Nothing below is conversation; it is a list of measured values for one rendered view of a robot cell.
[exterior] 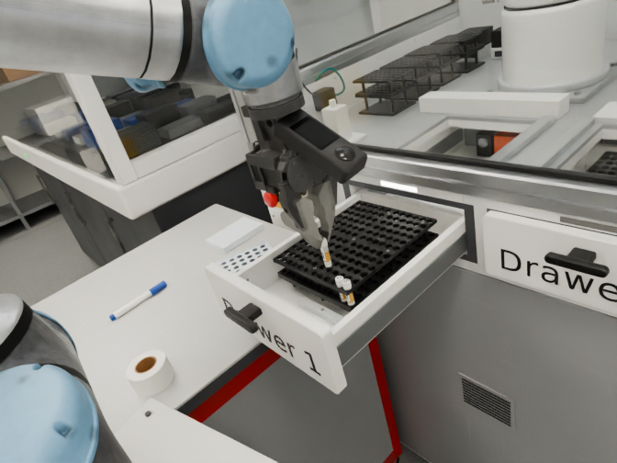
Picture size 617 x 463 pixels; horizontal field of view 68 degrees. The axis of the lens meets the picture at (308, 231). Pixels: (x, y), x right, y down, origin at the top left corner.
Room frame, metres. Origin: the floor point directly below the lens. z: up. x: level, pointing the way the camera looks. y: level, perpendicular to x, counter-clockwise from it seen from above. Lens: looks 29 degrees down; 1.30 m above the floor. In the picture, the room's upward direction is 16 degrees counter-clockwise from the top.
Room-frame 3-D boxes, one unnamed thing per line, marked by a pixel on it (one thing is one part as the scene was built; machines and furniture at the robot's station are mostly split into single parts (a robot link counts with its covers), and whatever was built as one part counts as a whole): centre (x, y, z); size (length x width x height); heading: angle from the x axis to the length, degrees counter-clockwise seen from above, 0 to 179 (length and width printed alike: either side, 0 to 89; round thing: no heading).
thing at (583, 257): (0.46, -0.33, 0.91); 0.07 x 0.04 x 0.01; 35
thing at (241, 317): (0.53, 0.12, 0.91); 0.07 x 0.04 x 0.01; 35
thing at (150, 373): (0.61, 0.33, 0.78); 0.07 x 0.07 x 0.04
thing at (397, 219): (0.66, -0.07, 0.87); 0.22 x 0.18 x 0.06; 125
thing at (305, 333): (0.55, 0.09, 0.87); 0.29 x 0.02 x 0.11; 35
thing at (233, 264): (0.87, 0.15, 0.78); 0.12 x 0.08 x 0.04; 107
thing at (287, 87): (0.58, 0.00, 1.20); 0.08 x 0.08 x 0.05
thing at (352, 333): (0.67, -0.08, 0.86); 0.40 x 0.26 x 0.06; 125
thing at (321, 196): (0.59, -0.02, 1.01); 0.06 x 0.03 x 0.09; 37
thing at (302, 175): (0.58, 0.00, 1.12); 0.09 x 0.08 x 0.12; 37
